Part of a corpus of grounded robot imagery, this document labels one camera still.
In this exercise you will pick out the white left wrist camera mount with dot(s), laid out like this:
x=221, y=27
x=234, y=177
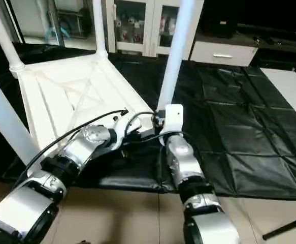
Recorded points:
x=130, y=127

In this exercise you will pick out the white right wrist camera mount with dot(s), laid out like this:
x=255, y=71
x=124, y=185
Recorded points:
x=172, y=117

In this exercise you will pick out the white glass door cabinet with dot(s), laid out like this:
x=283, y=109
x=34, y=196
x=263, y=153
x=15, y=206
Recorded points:
x=137, y=25

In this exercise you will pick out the teal floor stand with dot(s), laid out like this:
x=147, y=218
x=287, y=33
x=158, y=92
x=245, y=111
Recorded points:
x=54, y=33

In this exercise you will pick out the white drawer unit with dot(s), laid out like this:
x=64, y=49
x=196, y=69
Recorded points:
x=224, y=52

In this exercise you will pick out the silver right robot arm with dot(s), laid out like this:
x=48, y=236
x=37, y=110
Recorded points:
x=188, y=173

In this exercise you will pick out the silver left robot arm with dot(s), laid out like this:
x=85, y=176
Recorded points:
x=66, y=168

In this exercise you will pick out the black box device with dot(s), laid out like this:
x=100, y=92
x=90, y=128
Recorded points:
x=219, y=20

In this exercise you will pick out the white plastic table top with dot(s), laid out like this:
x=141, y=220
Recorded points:
x=66, y=96

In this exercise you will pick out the black plastic mat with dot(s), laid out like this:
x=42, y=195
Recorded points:
x=239, y=122

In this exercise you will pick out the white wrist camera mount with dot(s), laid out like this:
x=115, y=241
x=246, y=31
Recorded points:
x=130, y=127
x=172, y=117

